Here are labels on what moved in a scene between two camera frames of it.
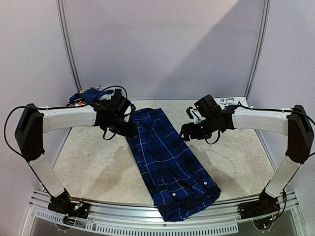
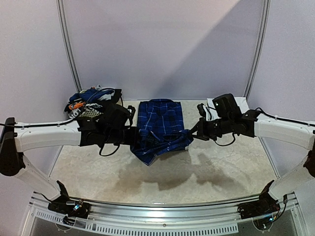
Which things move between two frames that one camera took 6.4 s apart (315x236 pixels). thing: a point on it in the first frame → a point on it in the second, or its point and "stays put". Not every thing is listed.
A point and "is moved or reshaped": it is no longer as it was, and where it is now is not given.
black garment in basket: x=117 y=96 stays put
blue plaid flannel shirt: x=180 y=185 is moved or reshaped
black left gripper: x=131 y=130 → x=132 y=140
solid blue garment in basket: x=90 y=95 stays put
